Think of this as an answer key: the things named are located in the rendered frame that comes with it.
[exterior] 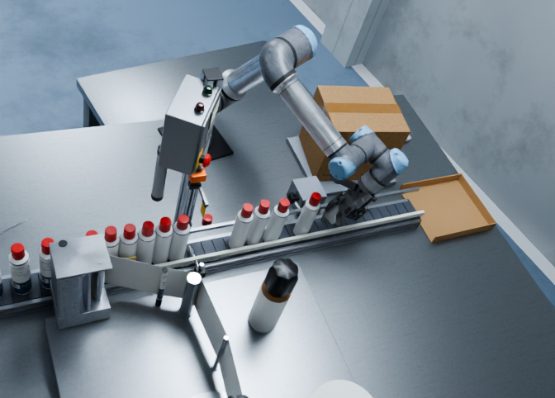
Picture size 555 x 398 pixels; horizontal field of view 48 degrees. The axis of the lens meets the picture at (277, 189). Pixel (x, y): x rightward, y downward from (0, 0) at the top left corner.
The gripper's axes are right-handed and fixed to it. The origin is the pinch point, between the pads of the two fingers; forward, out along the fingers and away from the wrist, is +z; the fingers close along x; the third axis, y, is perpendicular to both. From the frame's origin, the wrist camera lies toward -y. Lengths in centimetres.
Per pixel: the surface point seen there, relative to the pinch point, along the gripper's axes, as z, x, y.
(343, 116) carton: -23.8, 4.0, -28.5
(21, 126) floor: 121, -24, -150
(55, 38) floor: 106, 2, -222
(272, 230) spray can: 8.3, -19.6, 2.8
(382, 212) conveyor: -9.0, 26.6, -0.8
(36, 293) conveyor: 52, -79, 3
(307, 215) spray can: -1.6, -12.1, 2.5
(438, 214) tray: -18, 52, 2
